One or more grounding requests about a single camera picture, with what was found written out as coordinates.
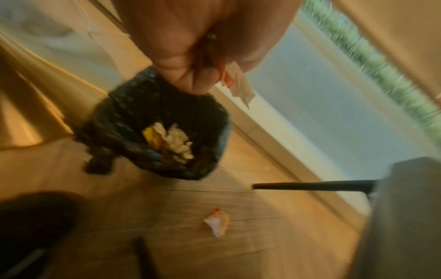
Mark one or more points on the green artificial grass strip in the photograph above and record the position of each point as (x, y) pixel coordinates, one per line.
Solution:
(372, 60)

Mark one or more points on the trash pile in bin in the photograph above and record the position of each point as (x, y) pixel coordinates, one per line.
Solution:
(170, 143)

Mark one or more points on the black bin with bag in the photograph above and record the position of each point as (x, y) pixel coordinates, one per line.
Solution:
(151, 130)

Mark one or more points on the beige curtain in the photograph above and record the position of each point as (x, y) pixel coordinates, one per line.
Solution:
(44, 81)

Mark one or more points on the person's left hand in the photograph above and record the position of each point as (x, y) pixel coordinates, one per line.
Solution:
(193, 30)

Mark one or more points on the orange and white wrapper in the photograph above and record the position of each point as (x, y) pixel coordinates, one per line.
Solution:
(237, 81)

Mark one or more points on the crumpled white orange wrapper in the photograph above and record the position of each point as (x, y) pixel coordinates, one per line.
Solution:
(217, 222)

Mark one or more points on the black chair leg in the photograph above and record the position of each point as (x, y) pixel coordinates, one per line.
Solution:
(310, 185)

